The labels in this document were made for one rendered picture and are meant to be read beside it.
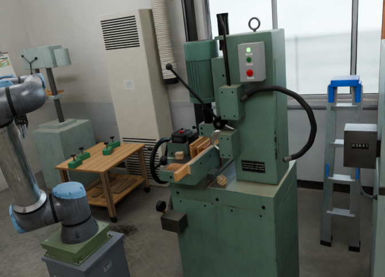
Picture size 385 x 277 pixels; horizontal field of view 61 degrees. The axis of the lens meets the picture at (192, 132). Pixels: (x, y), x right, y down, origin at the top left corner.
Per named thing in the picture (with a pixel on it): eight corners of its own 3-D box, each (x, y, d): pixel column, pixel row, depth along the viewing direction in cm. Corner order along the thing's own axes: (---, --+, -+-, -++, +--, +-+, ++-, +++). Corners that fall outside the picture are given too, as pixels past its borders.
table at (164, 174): (199, 140, 224) (198, 132, 222) (240, 143, 208) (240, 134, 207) (145, 178, 175) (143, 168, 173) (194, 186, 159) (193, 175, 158)
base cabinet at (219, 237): (217, 253, 238) (207, 163, 217) (299, 275, 208) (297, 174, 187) (186, 299, 201) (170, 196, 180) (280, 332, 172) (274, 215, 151)
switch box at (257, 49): (244, 79, 149) (242, 43, 144) (266, 78, 144) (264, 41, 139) (239, 82, 144) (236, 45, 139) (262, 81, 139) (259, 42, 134)
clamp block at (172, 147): (181, 148, 204) (179, 134, 202) (200, 149, 198) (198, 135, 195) (168, 157, 192) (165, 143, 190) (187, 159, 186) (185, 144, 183)
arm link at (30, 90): (42, 82, 123) (42, 69, 183) (5, 88, 119) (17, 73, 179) (50, 111, 127) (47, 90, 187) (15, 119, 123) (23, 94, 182)
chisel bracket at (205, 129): (205, 135, 187) (203, 120, 184) (228, 136, 180) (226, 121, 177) (199, 139, 181) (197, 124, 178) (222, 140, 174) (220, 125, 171)
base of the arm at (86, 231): (76, 248, 159) (71, 231, 155) (54, 238, 169) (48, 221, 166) (106, 226, 173) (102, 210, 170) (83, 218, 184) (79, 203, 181)
